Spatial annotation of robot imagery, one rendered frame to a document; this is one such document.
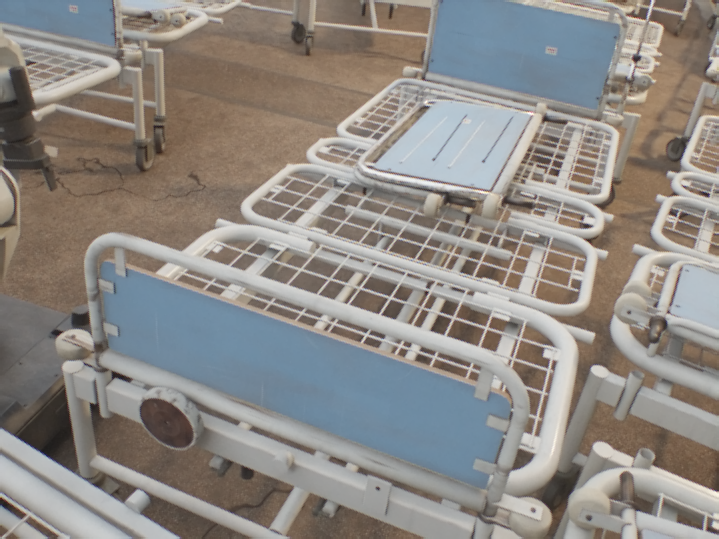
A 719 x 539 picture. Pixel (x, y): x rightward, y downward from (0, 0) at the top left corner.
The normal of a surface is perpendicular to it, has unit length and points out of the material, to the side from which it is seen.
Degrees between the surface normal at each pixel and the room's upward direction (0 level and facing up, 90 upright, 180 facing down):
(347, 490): 90
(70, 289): 0
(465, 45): 90
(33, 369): 0
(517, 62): 90
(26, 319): 0
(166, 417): 90
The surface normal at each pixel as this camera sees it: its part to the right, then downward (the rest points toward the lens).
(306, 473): -0.36, 0.46
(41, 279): 0.11, -0.84
